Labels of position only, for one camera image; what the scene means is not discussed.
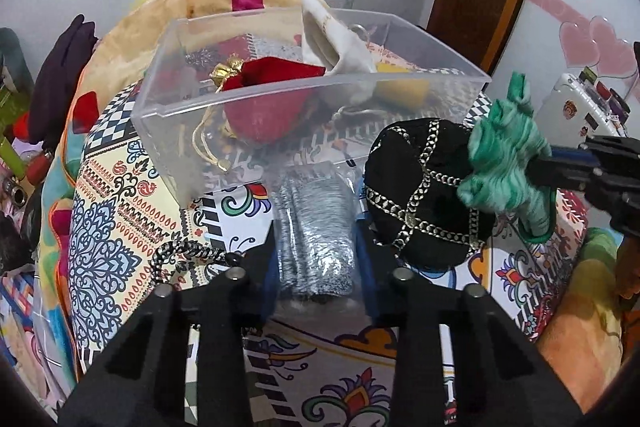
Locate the green knitted glove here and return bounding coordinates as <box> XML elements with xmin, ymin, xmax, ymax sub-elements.
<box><xmin>457</xmin><ymin>72</ymin><xmax>556</xmax><ymax>244</ymax></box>

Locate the grey knitted item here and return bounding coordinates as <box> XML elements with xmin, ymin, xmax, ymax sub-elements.
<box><xmin>271</xmin><ymin>161</ymin><xmax>356</xmax><ymax>303</ymax></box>

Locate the cream white cloth pouch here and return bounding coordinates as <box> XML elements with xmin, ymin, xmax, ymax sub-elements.
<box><xmin>302</xmin><ymin>0</ymin><xmax>376</xmax><ymax>109</ymax></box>

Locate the red velvet drawstring pouch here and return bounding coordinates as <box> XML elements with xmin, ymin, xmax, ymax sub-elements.
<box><xmin>209</xmin><ymin>55</ymin><xmax>324</xmax><ymax>146</ymax></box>

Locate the person's right hand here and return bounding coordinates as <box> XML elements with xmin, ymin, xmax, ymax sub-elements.
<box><xmin>615</xmin><ymin>237</ymin><xmax>640</xmax><ymax>299</ymax></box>

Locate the white suitcase with stickers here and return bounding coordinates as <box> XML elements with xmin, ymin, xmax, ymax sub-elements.
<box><xmin>535</xmin><ymin>67</ymin><xmax>628</xmax><ymax>148</ymax></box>

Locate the colourful patterned tablecloth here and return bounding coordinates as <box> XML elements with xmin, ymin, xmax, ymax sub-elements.
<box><xmin>67</xmin><ymin>86</ymin><xmax>587</xmax><ymax>426</ymax></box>

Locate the floral yellow fabric pouch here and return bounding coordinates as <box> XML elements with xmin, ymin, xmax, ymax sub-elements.
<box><xmin>373</xmin><ymin>78</ymin><xmax>431</xmax><ymax>112</ymax></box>

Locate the clear plastic storage bin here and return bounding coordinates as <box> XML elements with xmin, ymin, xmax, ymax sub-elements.
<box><xmin>131</xmin><ymin>8</ymin><xmax>488</xmax><ymax>206</ymax></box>

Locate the dark purple garment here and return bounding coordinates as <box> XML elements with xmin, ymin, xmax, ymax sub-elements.
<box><xmin>27</xmin><ymin>14</ymin><xmax>98</xmax><ymax>150</ymax></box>

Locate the pink heart wall decoration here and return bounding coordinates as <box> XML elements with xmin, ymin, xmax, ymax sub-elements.
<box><xmin>529</xmin><ymin>0</ymin><xmax>638</xmax><ymax>79</ymax></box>

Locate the black white braided cord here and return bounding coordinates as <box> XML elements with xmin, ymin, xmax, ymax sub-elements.
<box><xmin>148</xmin><ymin>237</ymin><xmax>229</xmax><ymax>285</ymax></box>

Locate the black pouch with silver chains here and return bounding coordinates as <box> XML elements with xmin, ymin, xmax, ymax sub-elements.
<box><xmin>363</xmin><ymin>118</ymin><xmax>496</xmax><ymax>271</ymax></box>

